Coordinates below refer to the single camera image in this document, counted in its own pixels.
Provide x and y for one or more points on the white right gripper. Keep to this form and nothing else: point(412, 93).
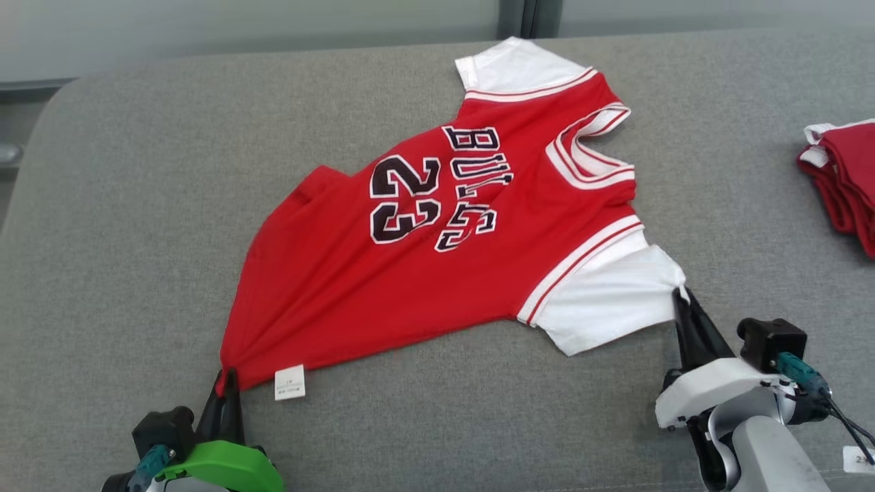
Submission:
point(711, 389)

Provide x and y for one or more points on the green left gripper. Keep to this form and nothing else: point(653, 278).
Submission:
point(232, 468)

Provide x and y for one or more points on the red Bulls 23 jersey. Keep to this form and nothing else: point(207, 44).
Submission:
point(847, 178)

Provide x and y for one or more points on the red white basketball jersey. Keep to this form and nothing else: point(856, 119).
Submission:
point(410, 287)

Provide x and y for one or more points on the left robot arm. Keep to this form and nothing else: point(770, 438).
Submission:
point(184, 486)

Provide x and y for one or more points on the white paper label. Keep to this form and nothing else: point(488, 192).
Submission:
point(860, 459)

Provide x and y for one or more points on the grey round floor object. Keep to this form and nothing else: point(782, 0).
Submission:
point(10, 154)

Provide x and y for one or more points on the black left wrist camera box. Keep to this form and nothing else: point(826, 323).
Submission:
point(164, 427)

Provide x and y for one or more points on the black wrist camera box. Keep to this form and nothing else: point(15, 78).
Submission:
point(164, 427)
point(772, 342)

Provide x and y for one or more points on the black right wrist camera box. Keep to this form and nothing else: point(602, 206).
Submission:
point(772, 342)

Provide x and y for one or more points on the teal left camera connector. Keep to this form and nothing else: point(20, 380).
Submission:
point(152, 461)

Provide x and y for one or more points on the teal camera connector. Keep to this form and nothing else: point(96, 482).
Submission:
point(152, 461)
point(800, 372)

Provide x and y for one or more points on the teal right camera connector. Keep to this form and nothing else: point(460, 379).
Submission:
point(800, 372)

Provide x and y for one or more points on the grey partition post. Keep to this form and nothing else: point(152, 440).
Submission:
point(530, 17)

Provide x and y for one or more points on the grey wall baseboard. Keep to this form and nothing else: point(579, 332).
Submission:
point(34, 89)

